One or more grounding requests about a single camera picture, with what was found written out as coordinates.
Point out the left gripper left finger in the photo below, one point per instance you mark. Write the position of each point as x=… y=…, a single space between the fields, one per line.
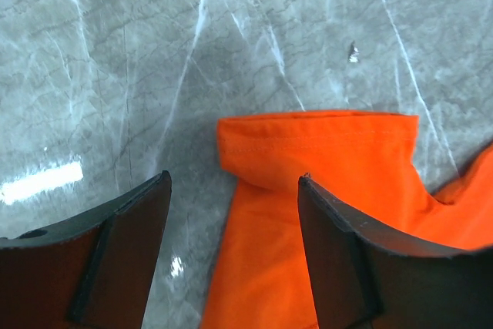
x=93 y=270

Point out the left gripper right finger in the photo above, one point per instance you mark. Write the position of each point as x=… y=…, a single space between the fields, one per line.
x=365 y=274

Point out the orange t-shirt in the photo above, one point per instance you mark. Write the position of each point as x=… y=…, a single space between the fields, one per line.
x=364 y=159

